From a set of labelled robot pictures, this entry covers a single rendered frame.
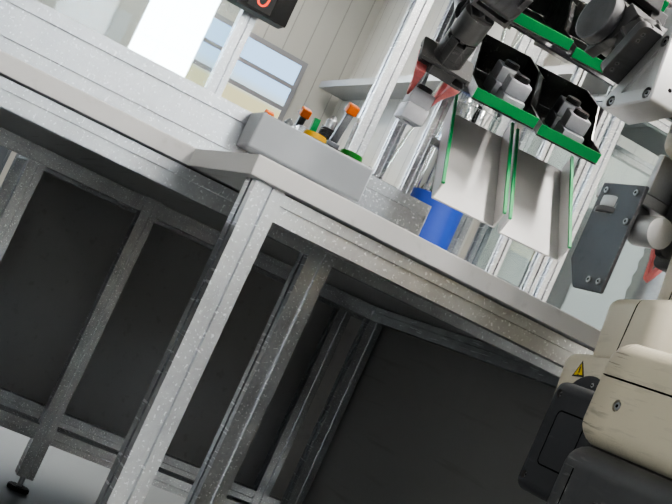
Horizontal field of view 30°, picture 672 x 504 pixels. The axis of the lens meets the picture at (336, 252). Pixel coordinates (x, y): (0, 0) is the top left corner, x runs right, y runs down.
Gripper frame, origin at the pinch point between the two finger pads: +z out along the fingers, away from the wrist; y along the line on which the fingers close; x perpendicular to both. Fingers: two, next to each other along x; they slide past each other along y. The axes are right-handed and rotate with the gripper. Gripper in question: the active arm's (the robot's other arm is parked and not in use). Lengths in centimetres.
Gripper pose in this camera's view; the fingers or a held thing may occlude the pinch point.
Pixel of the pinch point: (421, 95)
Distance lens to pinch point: 228.0
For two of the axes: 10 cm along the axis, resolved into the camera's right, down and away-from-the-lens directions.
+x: -1.7, 6.2, -7.7
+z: -4.8, 6.3, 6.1
